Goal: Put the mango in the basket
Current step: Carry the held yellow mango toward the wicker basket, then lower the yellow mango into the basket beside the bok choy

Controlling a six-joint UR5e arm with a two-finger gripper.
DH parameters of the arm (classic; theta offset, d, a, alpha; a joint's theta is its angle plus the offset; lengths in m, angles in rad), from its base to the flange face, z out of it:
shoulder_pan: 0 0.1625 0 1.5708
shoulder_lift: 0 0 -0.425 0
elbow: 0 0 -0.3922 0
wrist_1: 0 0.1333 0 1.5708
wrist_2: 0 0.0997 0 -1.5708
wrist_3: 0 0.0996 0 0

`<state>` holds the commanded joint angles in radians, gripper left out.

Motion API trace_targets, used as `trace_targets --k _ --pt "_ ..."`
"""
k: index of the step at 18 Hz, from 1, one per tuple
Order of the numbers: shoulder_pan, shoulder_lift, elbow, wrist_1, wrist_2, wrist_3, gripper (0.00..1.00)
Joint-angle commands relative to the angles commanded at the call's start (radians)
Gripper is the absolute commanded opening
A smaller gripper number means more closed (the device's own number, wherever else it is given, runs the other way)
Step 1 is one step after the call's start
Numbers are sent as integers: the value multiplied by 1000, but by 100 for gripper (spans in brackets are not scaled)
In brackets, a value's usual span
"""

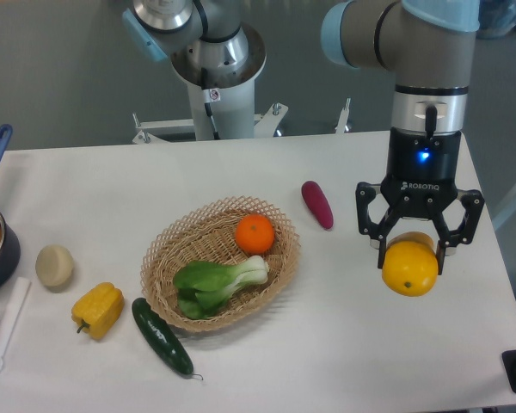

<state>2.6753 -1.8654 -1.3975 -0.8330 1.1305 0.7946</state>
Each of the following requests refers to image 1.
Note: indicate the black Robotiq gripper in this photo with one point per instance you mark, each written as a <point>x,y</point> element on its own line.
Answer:
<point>420,184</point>

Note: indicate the yellow mango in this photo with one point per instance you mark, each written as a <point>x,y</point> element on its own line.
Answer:
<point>410,265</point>

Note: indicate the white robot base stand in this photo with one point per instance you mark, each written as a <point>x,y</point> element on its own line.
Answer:
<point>220,80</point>

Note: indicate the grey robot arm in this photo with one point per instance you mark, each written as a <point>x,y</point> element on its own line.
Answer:
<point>428,45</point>

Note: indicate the woven wicker basket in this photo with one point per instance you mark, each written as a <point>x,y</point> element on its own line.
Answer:
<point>208,234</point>

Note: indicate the purple sweet potato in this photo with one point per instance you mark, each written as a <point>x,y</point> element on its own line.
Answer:
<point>317,203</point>

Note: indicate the orange fruit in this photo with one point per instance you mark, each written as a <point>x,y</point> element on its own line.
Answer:
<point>254,234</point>

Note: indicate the green bok choy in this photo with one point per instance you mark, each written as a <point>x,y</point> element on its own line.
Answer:
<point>204,288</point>

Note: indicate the green cucumber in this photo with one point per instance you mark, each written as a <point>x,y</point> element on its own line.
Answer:
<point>162,340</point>

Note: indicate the yellow bell pepper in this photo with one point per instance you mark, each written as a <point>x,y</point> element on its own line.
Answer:
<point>97,311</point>

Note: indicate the beige round potato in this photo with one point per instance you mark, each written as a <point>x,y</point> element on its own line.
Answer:
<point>54,265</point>

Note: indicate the white plastic utensil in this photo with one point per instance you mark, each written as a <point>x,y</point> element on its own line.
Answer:
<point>12,311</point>

